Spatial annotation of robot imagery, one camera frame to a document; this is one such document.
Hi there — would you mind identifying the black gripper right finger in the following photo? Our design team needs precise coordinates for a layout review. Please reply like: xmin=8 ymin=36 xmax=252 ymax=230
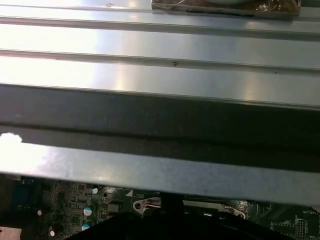
xmin=172 ymin=196 xmax=295 ymax=240

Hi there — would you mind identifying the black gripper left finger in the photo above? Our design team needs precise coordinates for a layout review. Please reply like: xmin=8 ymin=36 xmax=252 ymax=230
xmin=67 ymin=195 xmax=174 ymax=240

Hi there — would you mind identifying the thin metal locking lever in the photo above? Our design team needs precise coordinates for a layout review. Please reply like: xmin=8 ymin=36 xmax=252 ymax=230
xmin=143 ymin=196 xmax=163 ymax=209

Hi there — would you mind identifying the CPU socket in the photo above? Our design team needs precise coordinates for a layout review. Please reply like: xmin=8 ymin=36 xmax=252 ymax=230
xmin=132 ymin=196 xmax=248 ymax=221

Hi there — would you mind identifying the green motherboard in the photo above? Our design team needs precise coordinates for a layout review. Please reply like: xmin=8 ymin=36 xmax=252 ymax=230
xmin=0 ymin=174 xmax=320 ymax=240

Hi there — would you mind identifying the open black PC case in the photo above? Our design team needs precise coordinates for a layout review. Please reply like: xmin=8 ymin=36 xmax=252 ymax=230
xmin=0 ymin=83 xmax=320 ymax=240

